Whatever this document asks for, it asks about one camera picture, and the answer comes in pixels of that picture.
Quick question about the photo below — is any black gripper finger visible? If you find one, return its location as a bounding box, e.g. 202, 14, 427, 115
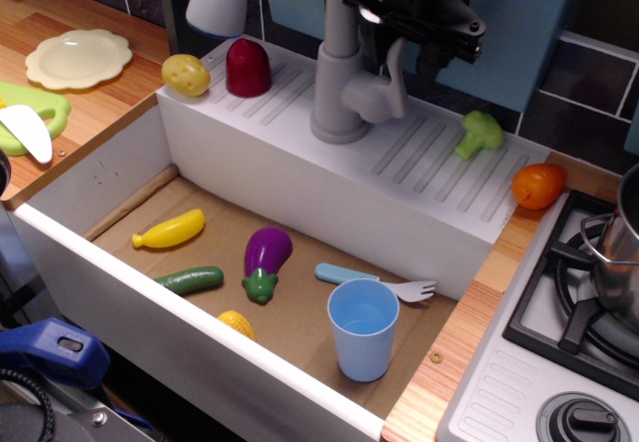
416, 42, 455, 84
358, 18, 399, 77

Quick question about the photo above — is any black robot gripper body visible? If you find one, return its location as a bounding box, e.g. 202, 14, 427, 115
343, 0, 486, 64

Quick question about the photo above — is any grey toy faucet with lever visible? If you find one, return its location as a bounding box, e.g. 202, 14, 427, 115
311, 0, 408, 144

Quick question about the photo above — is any green toy broccoli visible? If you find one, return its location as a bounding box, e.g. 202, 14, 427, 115
454, 110, 505, 161

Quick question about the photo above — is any dark red toy vegetable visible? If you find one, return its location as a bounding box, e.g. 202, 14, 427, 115
226, 38, 272, 98

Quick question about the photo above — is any orange toy fruit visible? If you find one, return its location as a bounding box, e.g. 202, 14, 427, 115
511, 164, 566, 210

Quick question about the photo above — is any yellow toy potato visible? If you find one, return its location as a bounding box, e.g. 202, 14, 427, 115
161, 54, 211, 97

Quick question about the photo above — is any purple toy eggplant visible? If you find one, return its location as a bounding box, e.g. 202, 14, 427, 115
242, 226, 293, 304

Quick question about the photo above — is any white toy sink basin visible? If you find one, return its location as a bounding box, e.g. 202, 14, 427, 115
11, 46, 548, 441

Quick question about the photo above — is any light blue plastic cup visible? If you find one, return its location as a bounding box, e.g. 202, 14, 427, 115
327, 281, 400, 383

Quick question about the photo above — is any yellow toy banana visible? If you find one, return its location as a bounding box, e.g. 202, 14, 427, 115
131, 209, 206, 248

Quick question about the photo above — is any steel pot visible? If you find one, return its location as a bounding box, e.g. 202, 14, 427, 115
580, 166, 638, 333

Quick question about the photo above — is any cream scalloped plate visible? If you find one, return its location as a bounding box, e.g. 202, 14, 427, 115
25, 29, 133, 91

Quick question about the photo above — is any green toy cucumber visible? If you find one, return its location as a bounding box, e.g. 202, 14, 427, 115
155, 266, 225, 295

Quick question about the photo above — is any yellow toy corn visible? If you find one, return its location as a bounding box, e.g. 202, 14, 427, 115
218, 310, 257, 341

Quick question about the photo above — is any grey toy stove top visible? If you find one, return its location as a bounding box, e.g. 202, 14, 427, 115
436, 195, 638, 441

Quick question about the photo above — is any white toy knife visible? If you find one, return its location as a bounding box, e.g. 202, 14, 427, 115
1, 105, 53, 165

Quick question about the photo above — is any green cutting board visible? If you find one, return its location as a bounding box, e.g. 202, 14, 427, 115
1, 82, 72, 165

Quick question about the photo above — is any black stove grate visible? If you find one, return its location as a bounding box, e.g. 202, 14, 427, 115
503, 191, 638, 399

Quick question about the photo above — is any black stove knob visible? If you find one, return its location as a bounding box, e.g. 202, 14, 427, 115
536, 392, 632, 442

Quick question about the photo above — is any blue clamp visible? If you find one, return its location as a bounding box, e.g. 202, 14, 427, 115
1, 318, 111, 390

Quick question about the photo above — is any light blue wall box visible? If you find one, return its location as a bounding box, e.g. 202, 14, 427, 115
269, 0, 583, 112

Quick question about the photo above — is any blue handled white fork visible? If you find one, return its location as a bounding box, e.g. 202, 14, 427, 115
315, 262, 437, 303

